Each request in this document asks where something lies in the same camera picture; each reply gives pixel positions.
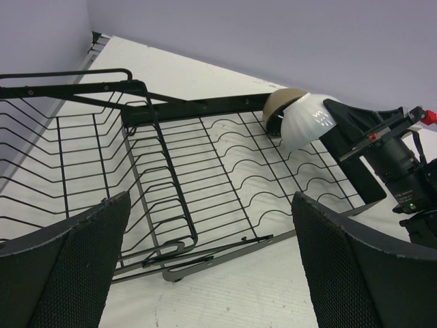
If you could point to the black wire dish rack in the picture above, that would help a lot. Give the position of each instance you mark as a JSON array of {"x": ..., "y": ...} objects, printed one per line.
[{"x": 207, "y": 183}]

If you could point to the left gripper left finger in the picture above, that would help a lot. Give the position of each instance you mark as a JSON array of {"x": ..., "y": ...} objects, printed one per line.
[{"x": 60, "y": 275}]

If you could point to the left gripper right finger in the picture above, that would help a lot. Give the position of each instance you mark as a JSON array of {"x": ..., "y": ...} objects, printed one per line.
[{"x": 360, "y": 277}]

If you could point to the light blue bowl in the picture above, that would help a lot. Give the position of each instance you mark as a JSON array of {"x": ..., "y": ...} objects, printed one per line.
[{"x": 306, "y": 120}]

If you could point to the tan and black bowl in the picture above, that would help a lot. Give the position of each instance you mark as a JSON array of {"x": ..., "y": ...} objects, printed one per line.
[{"x": 274, "y": 107}]

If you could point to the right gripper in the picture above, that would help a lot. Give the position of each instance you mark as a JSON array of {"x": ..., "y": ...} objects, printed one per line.
[{"x": 375, "y": 135}]

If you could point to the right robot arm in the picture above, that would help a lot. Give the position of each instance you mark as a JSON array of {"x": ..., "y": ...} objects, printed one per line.
[{"x": 419, "y": 204}]

